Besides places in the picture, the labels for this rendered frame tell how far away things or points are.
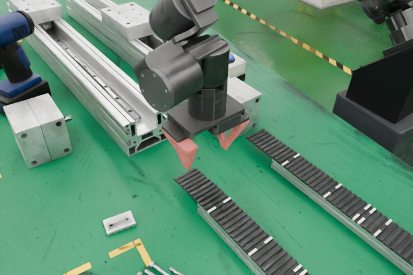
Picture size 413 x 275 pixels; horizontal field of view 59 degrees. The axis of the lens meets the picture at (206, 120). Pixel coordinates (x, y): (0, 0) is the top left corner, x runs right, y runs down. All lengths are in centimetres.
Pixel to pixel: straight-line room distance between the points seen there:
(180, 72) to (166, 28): 8
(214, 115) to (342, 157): 40
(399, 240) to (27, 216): 62
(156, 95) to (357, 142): 56
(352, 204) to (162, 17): 45
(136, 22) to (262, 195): 60
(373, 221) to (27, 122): 65
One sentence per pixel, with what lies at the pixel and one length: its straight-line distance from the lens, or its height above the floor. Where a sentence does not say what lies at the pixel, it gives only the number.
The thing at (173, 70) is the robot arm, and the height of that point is 110.
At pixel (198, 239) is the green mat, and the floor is 78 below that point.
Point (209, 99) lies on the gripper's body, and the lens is 50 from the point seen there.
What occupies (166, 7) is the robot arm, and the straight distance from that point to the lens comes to 48.
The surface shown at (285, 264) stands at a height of 81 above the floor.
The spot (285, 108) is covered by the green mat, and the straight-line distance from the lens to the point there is 94.
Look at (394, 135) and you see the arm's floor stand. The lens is 98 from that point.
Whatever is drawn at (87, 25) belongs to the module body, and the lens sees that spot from 132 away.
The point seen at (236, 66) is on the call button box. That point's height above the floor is 84.
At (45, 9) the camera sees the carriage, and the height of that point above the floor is 90.
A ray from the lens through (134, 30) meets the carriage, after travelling 105.
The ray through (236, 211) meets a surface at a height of 81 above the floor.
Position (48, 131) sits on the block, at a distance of 78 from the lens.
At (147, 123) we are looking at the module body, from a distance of 80.
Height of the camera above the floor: 132
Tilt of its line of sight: 38 degrees down
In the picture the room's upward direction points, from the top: 2 degrees clockwise
